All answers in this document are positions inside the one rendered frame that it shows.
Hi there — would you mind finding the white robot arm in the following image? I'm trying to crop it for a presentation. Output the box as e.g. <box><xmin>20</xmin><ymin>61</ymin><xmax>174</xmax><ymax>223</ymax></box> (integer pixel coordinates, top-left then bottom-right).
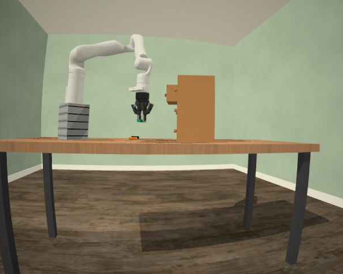
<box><xmin>65</xmin><ymin>34</ymin><xmax>153</xmax><ymax>104</ymax></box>

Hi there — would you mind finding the brown wooden chest of drawers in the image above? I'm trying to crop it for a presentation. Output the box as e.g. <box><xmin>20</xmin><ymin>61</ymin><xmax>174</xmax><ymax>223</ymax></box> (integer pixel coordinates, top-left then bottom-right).
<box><xmin>177</xmin><ymin>75</ymin><xmax>215</xmax><ymax>143</ymax></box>

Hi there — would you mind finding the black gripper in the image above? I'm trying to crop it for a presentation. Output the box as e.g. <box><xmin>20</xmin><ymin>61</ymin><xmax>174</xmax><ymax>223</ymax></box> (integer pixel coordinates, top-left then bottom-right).
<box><xmin>131</xmin><ymin>92</ymin><xmax>154</xmax><ymax>122</ymax></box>

